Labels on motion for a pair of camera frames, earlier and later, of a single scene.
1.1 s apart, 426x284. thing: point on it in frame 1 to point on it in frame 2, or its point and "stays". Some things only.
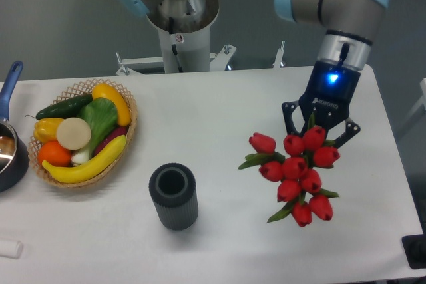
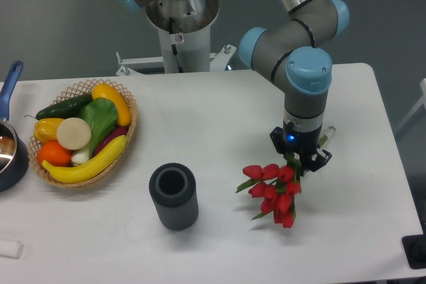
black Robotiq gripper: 328,98 to 303,143
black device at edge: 415,248 stays
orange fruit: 53,153 stays
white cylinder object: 11,249 stays
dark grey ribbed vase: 174,190 stays
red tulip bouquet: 300,188 to 277,185
